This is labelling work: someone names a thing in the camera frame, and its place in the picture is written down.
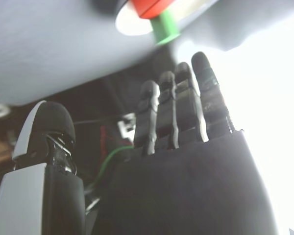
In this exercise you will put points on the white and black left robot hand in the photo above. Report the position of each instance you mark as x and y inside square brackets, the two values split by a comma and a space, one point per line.
[186, 183]

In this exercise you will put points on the green cube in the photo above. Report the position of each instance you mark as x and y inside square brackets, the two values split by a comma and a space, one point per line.
[165, 29]

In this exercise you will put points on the red cube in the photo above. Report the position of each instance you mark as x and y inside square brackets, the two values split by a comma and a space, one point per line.
[149, 7]

